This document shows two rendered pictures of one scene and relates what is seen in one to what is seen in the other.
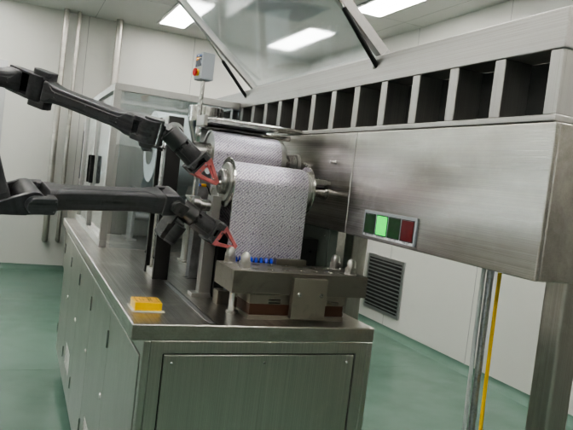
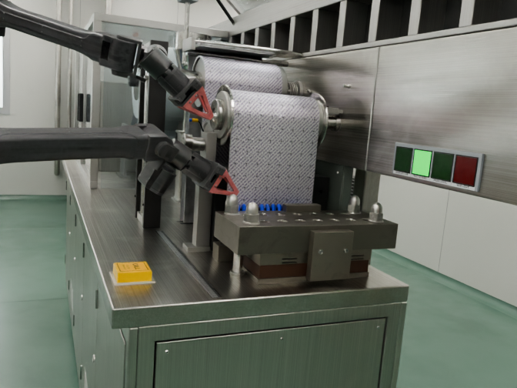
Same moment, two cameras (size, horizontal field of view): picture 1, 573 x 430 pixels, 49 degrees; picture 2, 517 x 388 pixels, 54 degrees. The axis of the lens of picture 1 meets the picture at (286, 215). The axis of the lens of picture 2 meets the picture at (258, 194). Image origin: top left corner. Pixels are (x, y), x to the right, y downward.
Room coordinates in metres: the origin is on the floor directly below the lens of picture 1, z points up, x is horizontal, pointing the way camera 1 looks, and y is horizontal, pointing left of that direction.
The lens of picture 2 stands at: (0.60, 0.08, 1.26)
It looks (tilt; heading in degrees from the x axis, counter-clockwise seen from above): 9 degrees down; 0
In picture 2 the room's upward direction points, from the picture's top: 4 degrees clockwise
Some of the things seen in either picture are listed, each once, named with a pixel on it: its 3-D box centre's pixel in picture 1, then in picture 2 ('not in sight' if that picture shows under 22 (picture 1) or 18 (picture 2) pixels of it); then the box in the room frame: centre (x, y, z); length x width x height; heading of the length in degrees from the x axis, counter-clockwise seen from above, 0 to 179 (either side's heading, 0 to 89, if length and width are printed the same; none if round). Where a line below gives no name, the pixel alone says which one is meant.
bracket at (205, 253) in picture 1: (203, 245); (198, 191); (1.87, 0.24, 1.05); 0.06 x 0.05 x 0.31; 113
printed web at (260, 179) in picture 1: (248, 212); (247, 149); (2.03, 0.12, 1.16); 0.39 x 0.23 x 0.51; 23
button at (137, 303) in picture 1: (146, 304); (131, 272); (1.62, 0.34, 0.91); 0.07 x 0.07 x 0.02; 23
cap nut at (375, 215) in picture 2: (350, 266); (376, 211); (1.78, -0.20, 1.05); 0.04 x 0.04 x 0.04
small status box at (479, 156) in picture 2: (388, 227); (432, 164); (1.63, -0.27, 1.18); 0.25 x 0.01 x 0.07; 23
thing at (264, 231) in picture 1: (266, 236); (272, 178); (1.85, 0.05, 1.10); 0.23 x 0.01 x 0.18; 113
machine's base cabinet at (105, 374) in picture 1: (153, 357); (154, 295); (2.74, 0.51, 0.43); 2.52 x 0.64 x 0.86; 23
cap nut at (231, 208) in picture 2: (230, 254); (232, 203); (1.74, 0.14, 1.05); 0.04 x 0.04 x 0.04
